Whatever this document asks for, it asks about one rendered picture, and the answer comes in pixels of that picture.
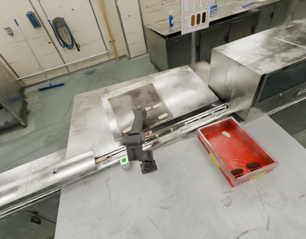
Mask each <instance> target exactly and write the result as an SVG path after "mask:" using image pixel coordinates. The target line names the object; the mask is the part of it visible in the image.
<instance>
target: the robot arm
mask: <svg viewBox="0 0 306 239"><path fill-rule="evenodd" d="M133 114H134V117H135V118H134V121H133V124H132V128H131V131H130V132H129V134H125V135H124V137H123V140H122V143H123V146H126V150H127V156H128V161H129V162H130V161H137V160H138V161H139V162H142V163H141V164H140V167H141V171H142V174H146V173H149V172H153V171H156V170H157V169H158V168H157V165H156V162H155V160H154V158H153V150H151V149H149V150H143V147H142V144H145V139H146V138H145V136H148V134H149V132H150V127H149V126H148V124H147V120H146V116H147V113H146V109H145V108H144V107H139V108H138V109H135V110H134V111H133ZM141 131H142V132H141ZM146 132H148V133H147V135H146V134H145V133H146Z"/></svg>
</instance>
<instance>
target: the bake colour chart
mask: <svg viewBox="0 0 306 239"><path fill-rule="evenodd" d="M210 6H211V0H181V32H182V35H183V34H186V33H190V32H194V31H197V30H200V29H204V28H208V27H209V17H210Z"/></svg>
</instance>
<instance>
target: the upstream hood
mask: <svg viewBox="0 0 306 239"><path fill-rule="evenodd" d="M96 170H98V168H97V164H96V161H95V152H94V150H93V149H89V150H87V151H84V152H82V153H80V154H77V155H75V156H72V157H70V158H67V159H65V160H62V161H60V162H57V163H55V164H52V165H50V166H47V167H45V168H42V169H40V170H37V171H35V172H32V173H30V174H28V175H25V176H23V177H20V178H18V179H15V180H13V181H10V182H8V183H5V184H3V185H0V211H2V210H5V209H7V208H9V207H12V206H14V205H16V204H19V203H21V202H23V201H26V200H28V199H30V198H33V197H35V196H37V195H40V194H42V193H45V192H47V191H49V190H52V189H54V188H56V187H59V186H61V185H63V184H65V183H68V182H70V181H72V180H75V179H77V178H79V177H82V176H84V175H87V174H89V173H91V172H94V171H96Z"/></svg>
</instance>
